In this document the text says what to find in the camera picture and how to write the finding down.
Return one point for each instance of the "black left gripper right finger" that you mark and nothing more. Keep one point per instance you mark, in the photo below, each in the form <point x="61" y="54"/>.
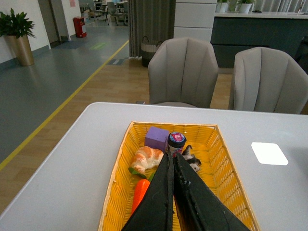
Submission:
<point x="198" y="208"/>

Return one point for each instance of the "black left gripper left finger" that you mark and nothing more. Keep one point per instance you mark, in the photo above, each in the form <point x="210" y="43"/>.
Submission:
<point x="155" y="212"/>

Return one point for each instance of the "yellow wicker basket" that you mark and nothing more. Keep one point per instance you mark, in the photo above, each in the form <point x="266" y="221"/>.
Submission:
<point x="217" y="171"/>

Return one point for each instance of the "woven laundry basket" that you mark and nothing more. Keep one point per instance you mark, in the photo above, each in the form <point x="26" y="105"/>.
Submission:
<point x="148" y="50"/>

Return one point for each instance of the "orange toy carrot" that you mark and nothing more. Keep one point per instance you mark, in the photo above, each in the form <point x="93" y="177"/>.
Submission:
<point x="139" y="193"/>

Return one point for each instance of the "grey toy animal figurine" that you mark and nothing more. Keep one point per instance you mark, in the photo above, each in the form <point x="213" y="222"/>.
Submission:
<point x="194" y="162"/>

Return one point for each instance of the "toy croissant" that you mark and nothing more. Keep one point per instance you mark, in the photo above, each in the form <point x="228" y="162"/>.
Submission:
<point x="146" y="158"/>

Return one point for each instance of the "small cup with pink lid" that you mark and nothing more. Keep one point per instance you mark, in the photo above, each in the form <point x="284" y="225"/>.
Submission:
<point x="176" y="142"/>

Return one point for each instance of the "purple cube block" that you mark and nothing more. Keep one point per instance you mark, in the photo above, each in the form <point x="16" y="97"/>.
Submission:
<point x="157" y="138"/>

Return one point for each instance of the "left grey upholstered chair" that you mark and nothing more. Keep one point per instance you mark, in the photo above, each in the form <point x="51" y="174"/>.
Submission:
<point x="183" y="72"/>

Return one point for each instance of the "grey upholstered chair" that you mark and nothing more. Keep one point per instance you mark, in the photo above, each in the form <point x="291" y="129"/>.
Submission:
<point x="183" y="72"/>
<point x="267" y="80"/>

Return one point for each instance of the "right grey upholstered chair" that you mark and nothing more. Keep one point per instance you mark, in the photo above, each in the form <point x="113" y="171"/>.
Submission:
<point x="267" y="80"/>

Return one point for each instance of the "dark grey counter cabinet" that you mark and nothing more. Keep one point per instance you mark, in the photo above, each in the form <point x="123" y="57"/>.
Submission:
<point x="236" y="32"/>

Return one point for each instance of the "white pillar cabinet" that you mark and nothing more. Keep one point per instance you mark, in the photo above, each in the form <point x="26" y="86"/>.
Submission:
<point x="194" y="18"/>

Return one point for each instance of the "grey curtain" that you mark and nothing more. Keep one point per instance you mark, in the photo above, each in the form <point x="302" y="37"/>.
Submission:
<point x="154" y="19"/>

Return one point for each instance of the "red fire extinguisher box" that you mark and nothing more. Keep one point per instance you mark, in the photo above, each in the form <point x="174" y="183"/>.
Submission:
<point x="79" y="25"/>

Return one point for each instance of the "white potted plant on counter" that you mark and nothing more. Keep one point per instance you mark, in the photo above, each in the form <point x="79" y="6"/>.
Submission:
<point x="241" y="6"/>

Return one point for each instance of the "potted plant in gold pot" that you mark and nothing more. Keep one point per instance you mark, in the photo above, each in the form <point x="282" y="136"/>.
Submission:
<point x="17" y="28"/>

